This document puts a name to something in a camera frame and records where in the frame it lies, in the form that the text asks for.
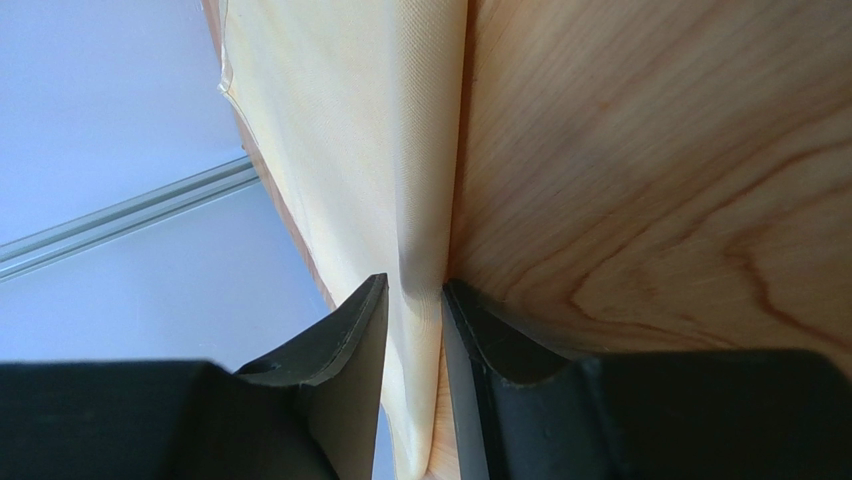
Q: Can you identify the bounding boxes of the beige cloth napkin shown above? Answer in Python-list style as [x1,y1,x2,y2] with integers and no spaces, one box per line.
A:
[209,1,468,479]

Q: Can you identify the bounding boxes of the aluminium frame rail left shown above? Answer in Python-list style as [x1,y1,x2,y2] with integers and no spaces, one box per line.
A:
[1,157,260,282]

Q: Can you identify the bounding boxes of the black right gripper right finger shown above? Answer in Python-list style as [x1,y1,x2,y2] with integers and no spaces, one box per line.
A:
[443,280,577,479]

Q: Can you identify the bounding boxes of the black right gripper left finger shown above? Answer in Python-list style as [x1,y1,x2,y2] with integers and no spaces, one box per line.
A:
[236,273,388,479]

